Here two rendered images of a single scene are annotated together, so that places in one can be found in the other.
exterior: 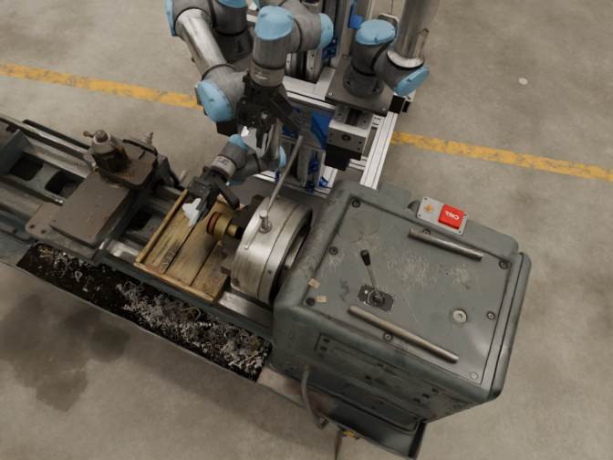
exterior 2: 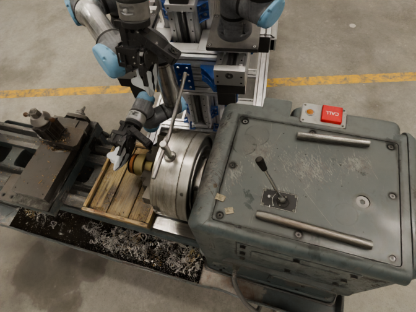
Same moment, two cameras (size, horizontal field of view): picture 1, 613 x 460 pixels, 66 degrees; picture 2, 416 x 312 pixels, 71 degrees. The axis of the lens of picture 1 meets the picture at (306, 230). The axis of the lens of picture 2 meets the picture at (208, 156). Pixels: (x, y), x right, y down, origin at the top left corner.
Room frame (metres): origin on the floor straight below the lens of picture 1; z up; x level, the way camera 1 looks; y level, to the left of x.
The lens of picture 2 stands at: (0.15, -0.07, 2.01)
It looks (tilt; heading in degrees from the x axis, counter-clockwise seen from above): 60 degrees down; 8
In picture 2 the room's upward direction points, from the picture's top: 10 degrees counter-clockwise
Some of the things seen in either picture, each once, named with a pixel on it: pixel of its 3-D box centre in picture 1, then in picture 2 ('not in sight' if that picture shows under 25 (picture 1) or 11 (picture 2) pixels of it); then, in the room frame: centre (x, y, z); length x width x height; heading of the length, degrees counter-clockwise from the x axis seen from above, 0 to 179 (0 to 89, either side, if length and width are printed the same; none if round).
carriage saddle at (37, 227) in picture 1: (99, 193); (51, 160); (0.81, 0.75, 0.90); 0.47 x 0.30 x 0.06; 163
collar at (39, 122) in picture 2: (103, 141); (38, 117); (0.87, 0.68, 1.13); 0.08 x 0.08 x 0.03
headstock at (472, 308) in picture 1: (394, 297); (295, 196); (0.52, -0.29, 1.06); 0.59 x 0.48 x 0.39; 73
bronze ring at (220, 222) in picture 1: (225, 227); (143, 165); (0.66, 0.25, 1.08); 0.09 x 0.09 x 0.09; 74
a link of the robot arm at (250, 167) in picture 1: (240, 168); (152, 118); (0.95, 0.27, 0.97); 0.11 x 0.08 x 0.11; 120
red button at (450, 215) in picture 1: (451, 216); (331, 115); (0.70, -0.39, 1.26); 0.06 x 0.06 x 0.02; 73
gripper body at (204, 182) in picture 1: (208, 186); (125, 135); (0.80, 0.33, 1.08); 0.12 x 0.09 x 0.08; 163
